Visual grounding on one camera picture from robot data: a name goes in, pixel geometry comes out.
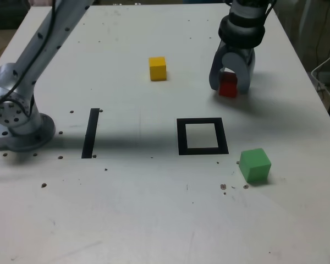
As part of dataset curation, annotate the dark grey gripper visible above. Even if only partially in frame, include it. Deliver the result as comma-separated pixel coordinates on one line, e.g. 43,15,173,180
208,40,256,95

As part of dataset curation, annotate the red cube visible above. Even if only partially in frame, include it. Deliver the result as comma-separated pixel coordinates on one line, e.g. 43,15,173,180
218,71,239,98

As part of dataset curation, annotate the yellow cube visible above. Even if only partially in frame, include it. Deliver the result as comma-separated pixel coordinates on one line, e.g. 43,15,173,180
148,56,167,81

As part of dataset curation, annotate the green cube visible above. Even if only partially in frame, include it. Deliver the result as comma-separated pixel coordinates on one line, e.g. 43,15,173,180
238,147,272,185

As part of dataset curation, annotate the black tape square outline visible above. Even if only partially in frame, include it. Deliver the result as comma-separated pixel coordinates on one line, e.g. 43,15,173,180
176,117,229,156

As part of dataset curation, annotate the black tape strip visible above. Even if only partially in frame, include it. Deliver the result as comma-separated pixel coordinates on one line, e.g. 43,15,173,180
81,108,101,160

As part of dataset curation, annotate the white cable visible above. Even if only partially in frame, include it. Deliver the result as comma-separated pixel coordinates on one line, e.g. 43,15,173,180
311,45,330,103

